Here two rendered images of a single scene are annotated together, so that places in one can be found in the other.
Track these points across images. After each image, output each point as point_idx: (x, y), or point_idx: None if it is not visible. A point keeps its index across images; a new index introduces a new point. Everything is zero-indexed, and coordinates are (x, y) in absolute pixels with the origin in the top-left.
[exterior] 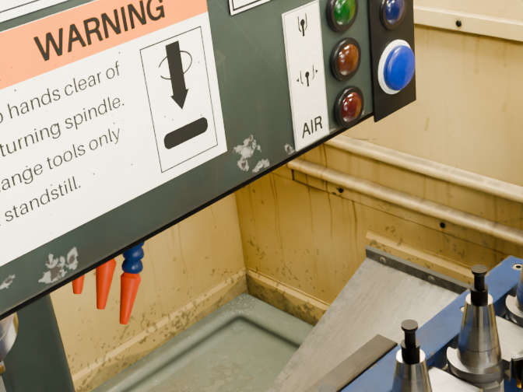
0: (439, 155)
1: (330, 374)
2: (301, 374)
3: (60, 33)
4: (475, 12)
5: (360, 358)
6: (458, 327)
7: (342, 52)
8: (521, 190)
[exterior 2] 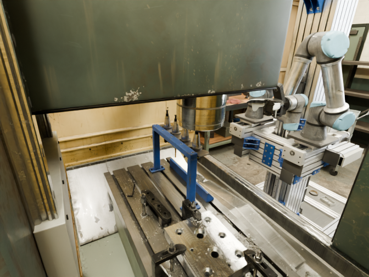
0: (86, 131)
1: (108, 182)
2: (79, 202)
3: None
4: None
5: (108, 177)
6: (167, 131)
7: None
8: (110, 130)
